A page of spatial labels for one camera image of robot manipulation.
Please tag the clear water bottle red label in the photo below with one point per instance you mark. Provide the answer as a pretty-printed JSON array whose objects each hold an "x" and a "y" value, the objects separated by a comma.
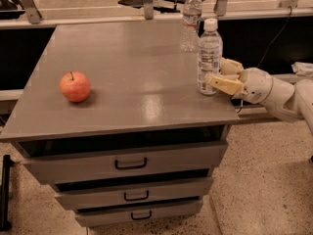
[{"x": 190, "y": 25}]

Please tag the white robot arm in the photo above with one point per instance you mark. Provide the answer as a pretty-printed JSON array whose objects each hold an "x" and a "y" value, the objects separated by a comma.
[{"x": 281, "y": 99}]

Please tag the white cloth on ledge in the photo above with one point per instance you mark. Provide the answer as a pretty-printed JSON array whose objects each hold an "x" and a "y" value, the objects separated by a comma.
[{"x": 304, "y": 69}]

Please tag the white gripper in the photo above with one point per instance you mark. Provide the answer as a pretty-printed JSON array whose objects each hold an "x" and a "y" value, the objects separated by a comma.
[{"x": 256, "y": 84}]

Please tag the grey drawer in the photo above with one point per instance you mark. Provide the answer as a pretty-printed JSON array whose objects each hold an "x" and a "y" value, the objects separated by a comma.
[
  {"x": 126, "y": 163},
  {"x": 131, "y": 214},
  {"x": 134, "y": 194}
]

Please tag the top grey drawer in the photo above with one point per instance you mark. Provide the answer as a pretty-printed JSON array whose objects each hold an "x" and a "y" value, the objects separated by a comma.
[{"x": 126, "y": 163}]

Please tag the blue label plastic bottle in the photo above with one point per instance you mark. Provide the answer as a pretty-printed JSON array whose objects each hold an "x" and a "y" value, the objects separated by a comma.
[{"x": 210, "y": 47}]

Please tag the black stand at left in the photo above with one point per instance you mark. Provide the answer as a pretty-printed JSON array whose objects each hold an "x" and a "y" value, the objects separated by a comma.
[{"x": 7, "y": 163}]

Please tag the bottom grey drawer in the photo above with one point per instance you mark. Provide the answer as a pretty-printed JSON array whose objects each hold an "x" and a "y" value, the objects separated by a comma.
[{"x": 131, "y": 214}]

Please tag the red apple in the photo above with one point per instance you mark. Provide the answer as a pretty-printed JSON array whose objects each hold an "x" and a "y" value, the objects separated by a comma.
[{"x": 75, "y": 86}]

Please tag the grey drawer cabinet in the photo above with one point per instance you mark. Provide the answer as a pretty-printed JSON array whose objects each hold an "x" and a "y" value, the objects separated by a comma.
[{"x": 143, "y": 94}]

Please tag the middle grey drawer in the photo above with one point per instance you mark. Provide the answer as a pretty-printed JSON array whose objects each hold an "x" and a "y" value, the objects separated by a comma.
[{"x": 134, "y": 194}]

